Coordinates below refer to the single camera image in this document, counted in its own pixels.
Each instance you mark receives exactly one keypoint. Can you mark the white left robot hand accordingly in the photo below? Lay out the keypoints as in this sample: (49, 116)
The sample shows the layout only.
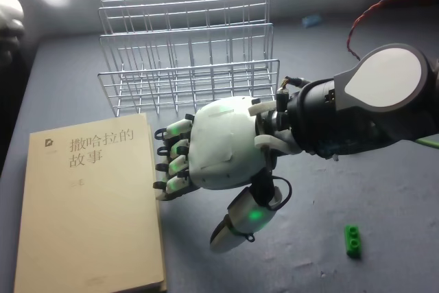
(10, 25)

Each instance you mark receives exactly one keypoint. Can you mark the grey table cloth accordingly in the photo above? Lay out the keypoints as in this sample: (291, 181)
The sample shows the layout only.
(308, 221)

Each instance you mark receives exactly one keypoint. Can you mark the green toy brick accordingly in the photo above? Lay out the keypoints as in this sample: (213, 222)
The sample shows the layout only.
(353, 241)

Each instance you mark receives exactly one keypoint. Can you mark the blue toy brick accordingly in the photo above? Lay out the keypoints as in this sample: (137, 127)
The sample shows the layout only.
(312, 20)

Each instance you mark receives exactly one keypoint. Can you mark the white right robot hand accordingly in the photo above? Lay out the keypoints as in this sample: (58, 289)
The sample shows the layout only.
(223, 142)

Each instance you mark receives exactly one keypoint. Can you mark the beige paperback book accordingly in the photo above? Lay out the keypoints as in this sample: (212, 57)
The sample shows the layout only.
(89, 210)

